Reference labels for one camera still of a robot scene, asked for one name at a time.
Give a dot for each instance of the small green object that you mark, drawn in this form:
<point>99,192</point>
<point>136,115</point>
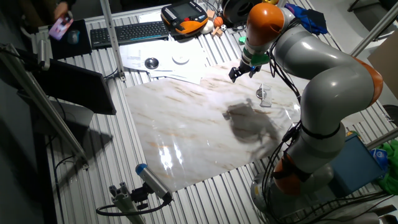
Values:
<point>242,40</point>

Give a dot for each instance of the black mouse pad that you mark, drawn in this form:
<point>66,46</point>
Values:
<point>62,49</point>

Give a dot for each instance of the black monitor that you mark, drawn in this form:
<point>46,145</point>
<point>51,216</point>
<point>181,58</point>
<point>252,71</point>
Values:
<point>81,90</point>

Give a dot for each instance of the short aluminium camera mount profile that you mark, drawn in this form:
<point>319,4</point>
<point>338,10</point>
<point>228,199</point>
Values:
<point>124,202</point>

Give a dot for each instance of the marble pattern board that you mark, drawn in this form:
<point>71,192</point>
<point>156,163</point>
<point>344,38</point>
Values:
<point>186,124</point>

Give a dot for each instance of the small round metal plate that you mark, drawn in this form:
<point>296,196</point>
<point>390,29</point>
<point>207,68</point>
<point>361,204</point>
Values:
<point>260,93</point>

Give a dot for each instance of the stack of printed papers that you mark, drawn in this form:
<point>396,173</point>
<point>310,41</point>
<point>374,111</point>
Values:
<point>140,56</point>

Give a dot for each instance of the blue box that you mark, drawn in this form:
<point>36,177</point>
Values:
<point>354,165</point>

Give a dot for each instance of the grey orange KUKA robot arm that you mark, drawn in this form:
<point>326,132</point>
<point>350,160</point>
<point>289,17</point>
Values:
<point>335,87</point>

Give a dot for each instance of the aluminium frame profile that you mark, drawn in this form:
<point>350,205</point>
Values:
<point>373,31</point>

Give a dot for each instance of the blue white packet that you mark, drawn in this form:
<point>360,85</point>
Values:
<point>379,157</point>

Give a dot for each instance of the blue cloth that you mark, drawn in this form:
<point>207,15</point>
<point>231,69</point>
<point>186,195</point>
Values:
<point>306,20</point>

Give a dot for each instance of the pink smartphone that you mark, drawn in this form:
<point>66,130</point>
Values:
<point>60,28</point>

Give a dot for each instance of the wooden blocks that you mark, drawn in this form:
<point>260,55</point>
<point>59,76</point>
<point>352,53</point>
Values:
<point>217,32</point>

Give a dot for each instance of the small soccer ball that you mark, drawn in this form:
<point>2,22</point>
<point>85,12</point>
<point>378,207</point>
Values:
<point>223,28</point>

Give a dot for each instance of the person hand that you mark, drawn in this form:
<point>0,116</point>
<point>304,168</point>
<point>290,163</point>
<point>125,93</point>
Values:
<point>62,10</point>

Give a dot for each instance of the brown cardboard sheet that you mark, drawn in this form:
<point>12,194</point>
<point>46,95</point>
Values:
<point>387,68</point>

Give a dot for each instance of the silver cylinder camera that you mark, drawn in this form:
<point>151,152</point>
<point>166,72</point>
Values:
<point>43,54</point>

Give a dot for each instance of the black filament spool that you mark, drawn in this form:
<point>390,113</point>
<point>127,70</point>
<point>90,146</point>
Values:
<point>236,12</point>

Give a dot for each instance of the small orange basketball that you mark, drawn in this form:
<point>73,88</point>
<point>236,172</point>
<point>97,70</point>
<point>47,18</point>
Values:
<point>218,21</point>

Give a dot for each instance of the white egg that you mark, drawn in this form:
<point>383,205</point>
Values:
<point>206,28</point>

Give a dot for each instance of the aluminium post with foot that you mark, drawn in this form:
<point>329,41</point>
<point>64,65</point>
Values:
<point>111,34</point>

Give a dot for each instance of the grey computer mouse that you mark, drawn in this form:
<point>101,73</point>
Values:
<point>73,36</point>

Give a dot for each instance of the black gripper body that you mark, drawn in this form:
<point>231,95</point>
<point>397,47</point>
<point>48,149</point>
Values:
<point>246,68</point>

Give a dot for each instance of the single wooden cube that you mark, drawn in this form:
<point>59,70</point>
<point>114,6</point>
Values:
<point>211,14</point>

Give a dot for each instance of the clear plastic rack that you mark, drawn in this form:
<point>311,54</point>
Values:
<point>266,96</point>

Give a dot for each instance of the black keyboard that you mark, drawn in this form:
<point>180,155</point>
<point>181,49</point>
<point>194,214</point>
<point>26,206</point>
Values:
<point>130,34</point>

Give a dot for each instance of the small white plate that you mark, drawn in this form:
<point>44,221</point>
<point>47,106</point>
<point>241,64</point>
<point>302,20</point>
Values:
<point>180,59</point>

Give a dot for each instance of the round metal bowl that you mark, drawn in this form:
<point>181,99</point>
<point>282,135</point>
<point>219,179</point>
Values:
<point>151,63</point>

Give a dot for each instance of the orange black teach pendant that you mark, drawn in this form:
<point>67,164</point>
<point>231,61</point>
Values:
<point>185,17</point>

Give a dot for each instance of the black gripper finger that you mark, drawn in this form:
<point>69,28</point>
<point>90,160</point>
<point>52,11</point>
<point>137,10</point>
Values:
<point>234,75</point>
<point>255,70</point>

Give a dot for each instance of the grey camera with blue cap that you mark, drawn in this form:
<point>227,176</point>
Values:
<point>154,182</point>

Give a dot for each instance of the green cloth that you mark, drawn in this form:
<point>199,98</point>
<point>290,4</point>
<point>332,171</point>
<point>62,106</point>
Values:
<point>390,174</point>

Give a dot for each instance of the long slanted aluminium profile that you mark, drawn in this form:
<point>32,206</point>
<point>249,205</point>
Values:
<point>40,102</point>

